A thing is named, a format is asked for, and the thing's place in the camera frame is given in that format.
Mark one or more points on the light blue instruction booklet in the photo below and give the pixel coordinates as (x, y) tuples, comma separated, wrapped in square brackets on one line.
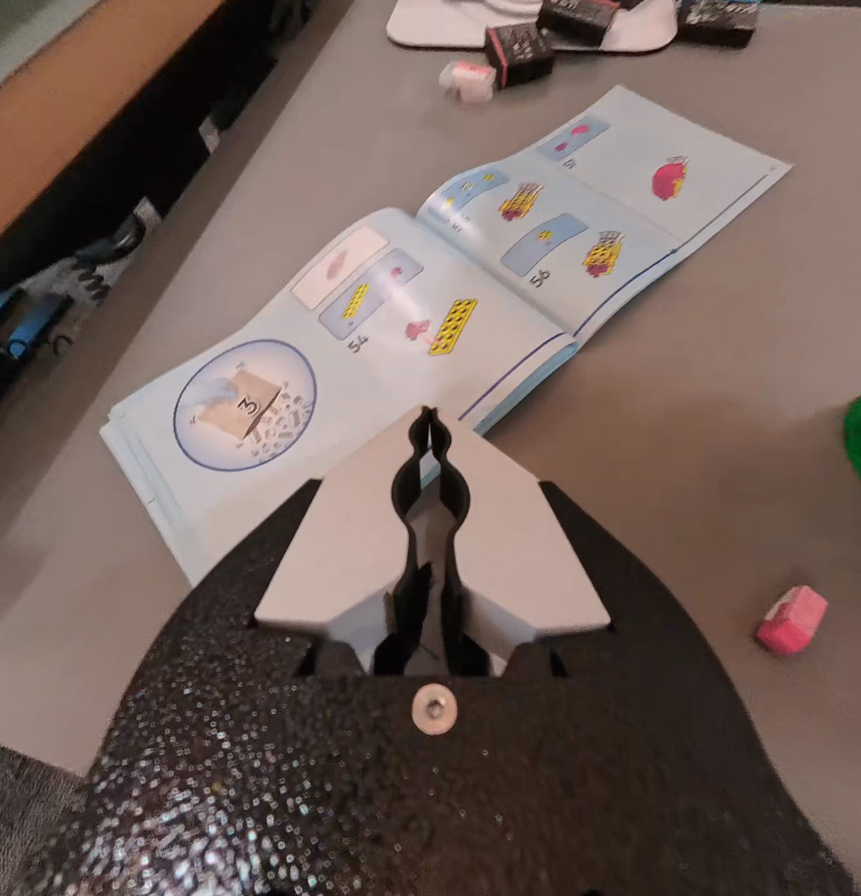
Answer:
[(472, 280)]

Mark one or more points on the black and grey object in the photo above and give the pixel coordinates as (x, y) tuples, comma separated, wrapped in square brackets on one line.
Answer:
[(101, 262)]

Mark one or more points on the small pink and white piece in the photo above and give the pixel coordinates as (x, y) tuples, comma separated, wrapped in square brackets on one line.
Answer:
[(466, 80)]

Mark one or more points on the small black box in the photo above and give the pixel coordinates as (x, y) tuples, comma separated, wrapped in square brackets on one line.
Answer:
[(521, 56), (717, 24), (577, 19)]

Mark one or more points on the white tray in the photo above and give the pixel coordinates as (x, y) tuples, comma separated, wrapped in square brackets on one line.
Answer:
[(430, 28)]

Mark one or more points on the brown wooden furniture top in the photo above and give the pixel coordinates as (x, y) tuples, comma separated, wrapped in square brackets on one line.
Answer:
[(87, 105)]

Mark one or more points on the blue frame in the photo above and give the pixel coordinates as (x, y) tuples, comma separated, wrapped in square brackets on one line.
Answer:
[(10, 329)]

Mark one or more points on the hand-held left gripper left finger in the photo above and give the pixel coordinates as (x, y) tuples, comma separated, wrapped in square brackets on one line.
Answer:
[(311, 560)]

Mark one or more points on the large pink slope brick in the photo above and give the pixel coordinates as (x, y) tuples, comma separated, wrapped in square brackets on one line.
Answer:
[(791, 623)]

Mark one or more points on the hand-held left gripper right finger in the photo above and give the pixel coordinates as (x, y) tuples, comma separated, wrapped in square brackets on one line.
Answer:
[(535, 560)]

